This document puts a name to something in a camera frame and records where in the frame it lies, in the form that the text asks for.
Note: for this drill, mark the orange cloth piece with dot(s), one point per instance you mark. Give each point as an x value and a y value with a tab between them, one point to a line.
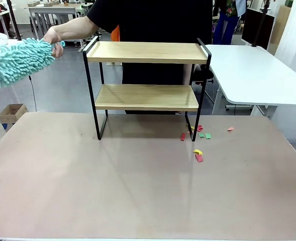
115	32

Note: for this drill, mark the person's left forearm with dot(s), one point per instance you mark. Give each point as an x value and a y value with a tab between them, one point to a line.
187	75

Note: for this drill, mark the red paper scrap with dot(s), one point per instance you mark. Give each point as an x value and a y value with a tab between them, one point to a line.
200	128
199	158
183	137

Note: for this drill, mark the teal microfiber duster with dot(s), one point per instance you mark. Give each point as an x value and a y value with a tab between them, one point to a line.
17	60

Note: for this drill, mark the black office chair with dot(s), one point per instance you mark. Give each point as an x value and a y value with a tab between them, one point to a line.
201	75

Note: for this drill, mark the small white side desk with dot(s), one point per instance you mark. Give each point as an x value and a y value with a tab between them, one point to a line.
18	41

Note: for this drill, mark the person's left hand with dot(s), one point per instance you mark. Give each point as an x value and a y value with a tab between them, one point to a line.
178	112

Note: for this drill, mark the two-tier wooden shelf black frame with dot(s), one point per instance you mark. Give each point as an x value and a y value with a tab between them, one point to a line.
142	54

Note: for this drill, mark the black stand pole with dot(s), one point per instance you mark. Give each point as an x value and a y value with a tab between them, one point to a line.
13	20

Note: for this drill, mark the grey background desk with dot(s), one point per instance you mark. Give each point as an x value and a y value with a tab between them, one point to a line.
52	11

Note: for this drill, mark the person's right forearm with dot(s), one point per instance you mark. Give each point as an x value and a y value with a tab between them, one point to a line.
77	27

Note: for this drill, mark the large white desk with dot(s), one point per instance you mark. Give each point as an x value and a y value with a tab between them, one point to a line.
250	75

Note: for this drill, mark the person in black shirt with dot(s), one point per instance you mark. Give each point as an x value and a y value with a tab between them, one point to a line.
152	20

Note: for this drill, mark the green paper scrap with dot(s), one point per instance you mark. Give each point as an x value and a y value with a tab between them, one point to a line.
201	135
208	136

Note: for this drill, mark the black monitor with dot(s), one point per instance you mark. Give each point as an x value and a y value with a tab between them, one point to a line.
257	27

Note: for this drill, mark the person in blue trousers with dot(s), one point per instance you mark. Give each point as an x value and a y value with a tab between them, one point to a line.
228	27

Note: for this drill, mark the open cardboard box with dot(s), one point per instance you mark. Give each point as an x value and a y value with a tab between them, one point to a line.
12	111

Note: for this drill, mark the brown cardboard sheet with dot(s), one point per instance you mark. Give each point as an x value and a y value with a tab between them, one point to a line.
283	15

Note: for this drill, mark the person's right hand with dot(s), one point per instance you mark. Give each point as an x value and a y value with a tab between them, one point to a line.
51	35

